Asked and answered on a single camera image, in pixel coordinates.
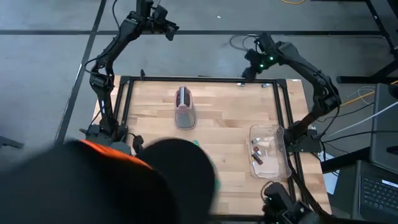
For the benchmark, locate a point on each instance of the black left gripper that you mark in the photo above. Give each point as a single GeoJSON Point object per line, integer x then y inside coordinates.
{"type": "Point", "coordinates": [161, 20]}

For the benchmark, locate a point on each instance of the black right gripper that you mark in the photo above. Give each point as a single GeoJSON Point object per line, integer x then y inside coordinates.
{"type": "Point", "coordinates": [253, 62]}

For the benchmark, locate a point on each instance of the small silver cylinder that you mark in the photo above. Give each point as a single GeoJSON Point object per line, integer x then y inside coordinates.
{"type": "Point", "coordinates": [255, 140]}

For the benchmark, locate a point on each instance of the small red cylinder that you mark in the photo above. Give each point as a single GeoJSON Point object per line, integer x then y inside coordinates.
{"type": "Point", "coordinates": [256, 149]}

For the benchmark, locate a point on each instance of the small dark cylinder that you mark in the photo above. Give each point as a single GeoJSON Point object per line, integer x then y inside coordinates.
{"type": "Point", "coordinates": [257, 159]}

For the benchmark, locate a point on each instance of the teal plastic bin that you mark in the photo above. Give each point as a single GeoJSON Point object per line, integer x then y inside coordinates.
{"type": "Point", "coordinates": [196, 143]}

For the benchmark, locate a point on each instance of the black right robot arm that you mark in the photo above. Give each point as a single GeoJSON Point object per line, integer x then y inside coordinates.
{"type": "Point", "coordinates": [323, 93]}

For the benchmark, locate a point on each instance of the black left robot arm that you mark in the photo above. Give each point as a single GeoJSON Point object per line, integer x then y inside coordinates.
{"type": "Point", "coordinates": [102, 81]}

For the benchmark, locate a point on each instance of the clear plastic container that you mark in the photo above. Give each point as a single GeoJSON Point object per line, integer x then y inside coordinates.
{"type": "Point", "coordinates": [270, 168]}

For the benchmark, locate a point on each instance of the black power adapter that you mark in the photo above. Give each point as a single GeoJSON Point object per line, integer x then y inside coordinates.
{"type": "Point", "coordinates": [137, 143]}

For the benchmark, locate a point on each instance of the black desk crossbar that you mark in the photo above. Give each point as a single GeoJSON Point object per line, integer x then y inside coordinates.
{"type": "Point", "coordinates": [345, 160]}

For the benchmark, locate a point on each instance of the black jointed device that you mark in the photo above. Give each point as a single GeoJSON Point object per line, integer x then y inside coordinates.
{"type": "Point", "coordinates": [280, 199]}

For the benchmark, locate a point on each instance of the grey computer case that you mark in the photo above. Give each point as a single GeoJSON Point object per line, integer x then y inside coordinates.
{"type": "Point", "coordinates": [385, 124]}

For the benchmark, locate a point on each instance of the white paper sheet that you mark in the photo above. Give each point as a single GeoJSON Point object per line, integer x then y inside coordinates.
{"type": "Point", "coordinates": [330, 186]}

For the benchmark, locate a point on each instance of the person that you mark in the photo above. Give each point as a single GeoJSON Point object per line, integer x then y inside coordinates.
{"type": "Point", "coordinates": [93, 186]}

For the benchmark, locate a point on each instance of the dark grey laptop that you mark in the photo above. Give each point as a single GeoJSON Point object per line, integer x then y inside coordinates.
{"type": "Point", "coordinates": [376, 193]}

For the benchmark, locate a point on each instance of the dark grey furniture foot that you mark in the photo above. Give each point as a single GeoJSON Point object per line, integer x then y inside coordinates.
{"type": "Point", "coordinates": [11, 143]}

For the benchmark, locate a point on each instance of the black frame bracket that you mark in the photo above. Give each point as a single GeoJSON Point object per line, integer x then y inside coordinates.
{"type": "Point", "coordinates": [142, 73]}

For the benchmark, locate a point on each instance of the black metal table frame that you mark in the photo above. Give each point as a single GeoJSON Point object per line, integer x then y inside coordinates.
{"type": "Point", "coordinates": [202, 79]}

